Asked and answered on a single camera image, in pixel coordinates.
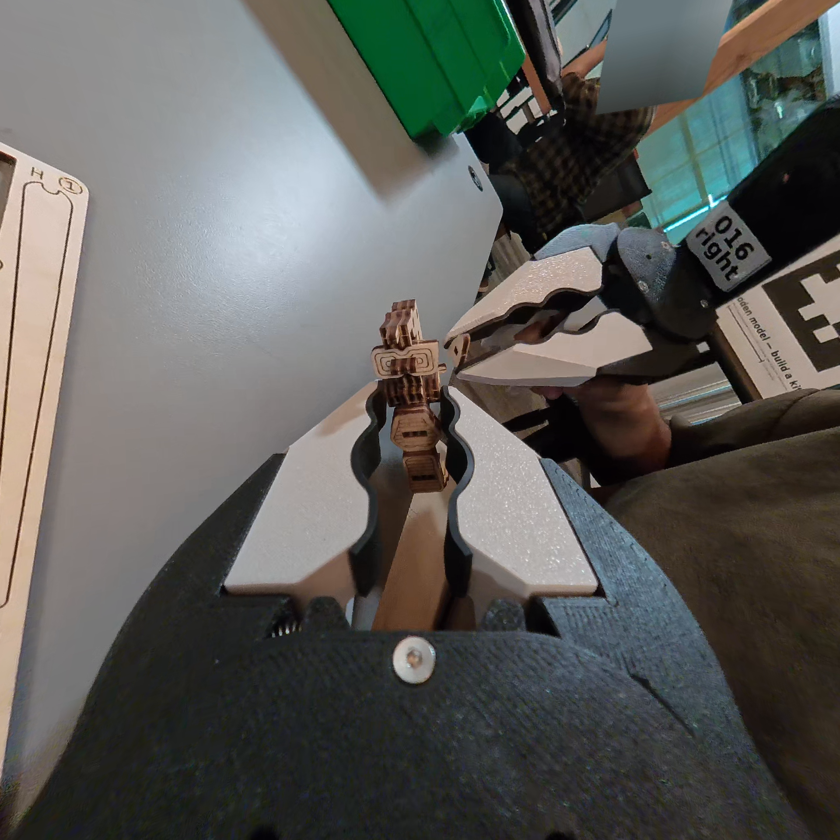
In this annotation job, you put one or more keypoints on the wooden puzzle sheet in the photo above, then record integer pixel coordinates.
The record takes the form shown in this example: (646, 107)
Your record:
(46, 394)

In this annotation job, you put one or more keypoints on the grey desk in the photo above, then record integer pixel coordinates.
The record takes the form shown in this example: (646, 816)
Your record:
(229, 262)

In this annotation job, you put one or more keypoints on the person's right hand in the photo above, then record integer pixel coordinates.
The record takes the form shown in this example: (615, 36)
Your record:
(623, 426)

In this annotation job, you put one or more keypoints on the wooden shelf board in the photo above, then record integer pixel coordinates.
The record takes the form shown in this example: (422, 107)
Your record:
(768, 33)

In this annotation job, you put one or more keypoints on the green plastic box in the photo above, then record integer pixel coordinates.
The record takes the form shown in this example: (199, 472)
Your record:
(426, 52)

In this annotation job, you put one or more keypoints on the person's trousers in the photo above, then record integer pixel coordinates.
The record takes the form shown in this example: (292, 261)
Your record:
(754, 623)

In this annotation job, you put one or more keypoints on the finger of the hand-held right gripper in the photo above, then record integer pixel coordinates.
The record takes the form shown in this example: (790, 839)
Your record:
(544, 275)
(558, 361)

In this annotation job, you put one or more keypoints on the white printed model box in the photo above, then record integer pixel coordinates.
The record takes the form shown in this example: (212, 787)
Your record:
(748, 354)

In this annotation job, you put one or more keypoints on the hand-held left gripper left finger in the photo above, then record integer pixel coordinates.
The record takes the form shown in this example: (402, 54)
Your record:
(295, 525)

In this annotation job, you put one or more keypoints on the small wooden part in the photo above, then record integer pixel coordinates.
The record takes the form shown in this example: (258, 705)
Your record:
(458, 348)

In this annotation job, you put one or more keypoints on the wooden robot model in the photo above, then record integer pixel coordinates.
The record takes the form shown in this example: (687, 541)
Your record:
(407, 433)

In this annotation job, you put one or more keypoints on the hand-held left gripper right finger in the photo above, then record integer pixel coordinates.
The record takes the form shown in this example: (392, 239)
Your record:
(525, 525)

